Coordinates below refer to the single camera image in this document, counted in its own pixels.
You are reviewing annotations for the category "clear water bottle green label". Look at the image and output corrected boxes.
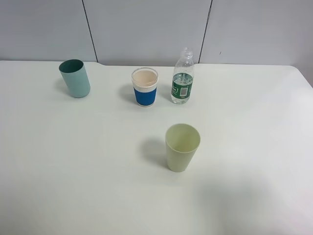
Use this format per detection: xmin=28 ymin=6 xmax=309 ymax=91
xmin=171 ymin=47 xmax=194 ymax=104

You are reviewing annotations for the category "teal plastic cup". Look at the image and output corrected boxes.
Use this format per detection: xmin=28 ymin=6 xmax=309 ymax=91
xmin=59 ymin=59 xmax=90 ymax=98

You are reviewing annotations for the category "pale green plastic cup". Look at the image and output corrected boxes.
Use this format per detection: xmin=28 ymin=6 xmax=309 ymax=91
xmin=165 ymin=123 xmax=201 ymax=172

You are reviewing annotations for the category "paper cup with blue sleeve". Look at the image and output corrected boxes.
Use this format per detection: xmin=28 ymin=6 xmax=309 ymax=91
xmin=132 ymin=67 xmax=158 ymax=107

